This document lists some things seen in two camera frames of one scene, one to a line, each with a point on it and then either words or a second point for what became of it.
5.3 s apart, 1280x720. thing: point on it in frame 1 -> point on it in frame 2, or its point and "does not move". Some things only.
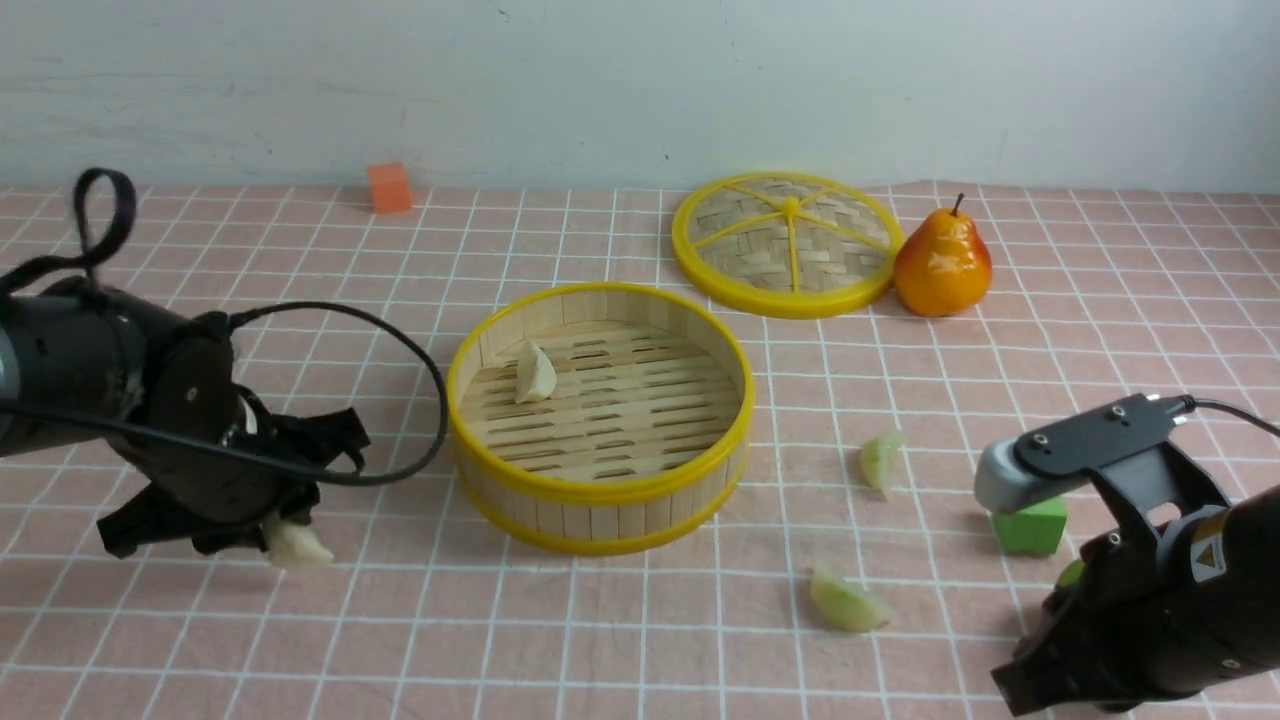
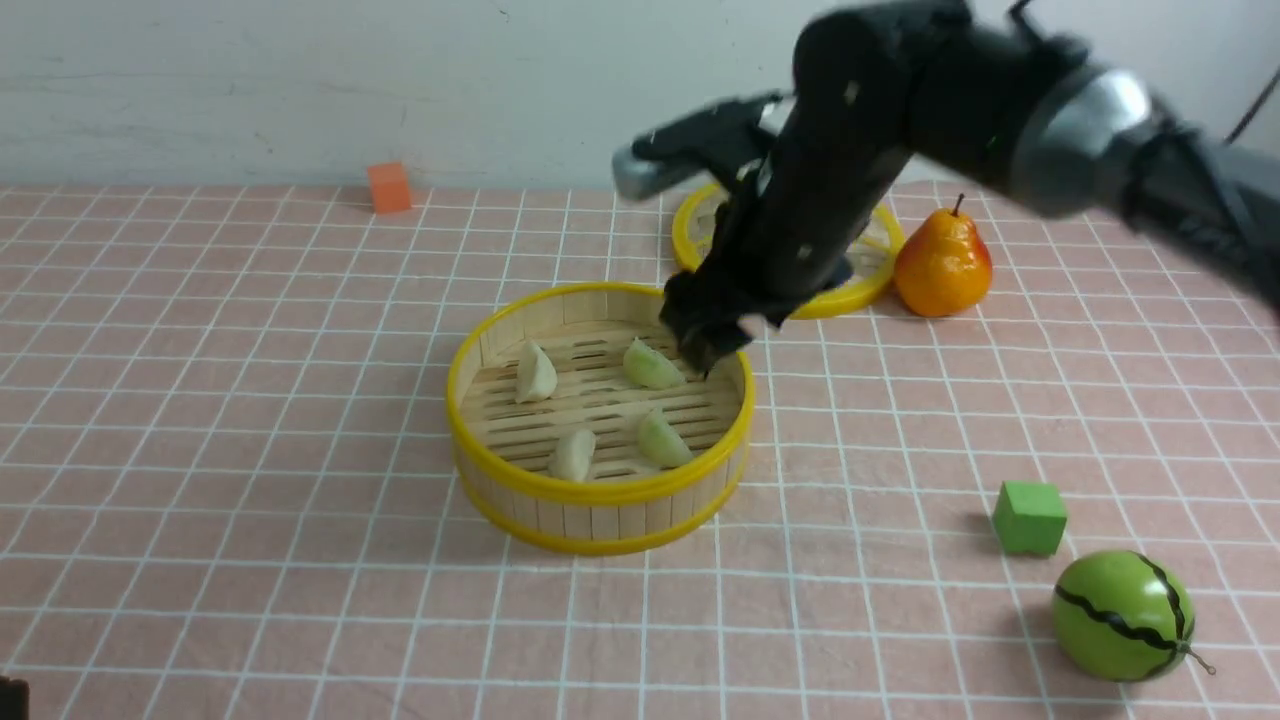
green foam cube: [1034, 531] does not move
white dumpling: [536, 374] does not move
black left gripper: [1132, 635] -> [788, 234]
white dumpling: [294, 546] -> [572, 456]
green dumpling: [842, 606] -> [661, 441]
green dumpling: [879, 456] -> [645, 367]
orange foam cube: [391, 187] does not move
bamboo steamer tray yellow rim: [638, 440] does not move
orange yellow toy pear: [944, 269] does not move
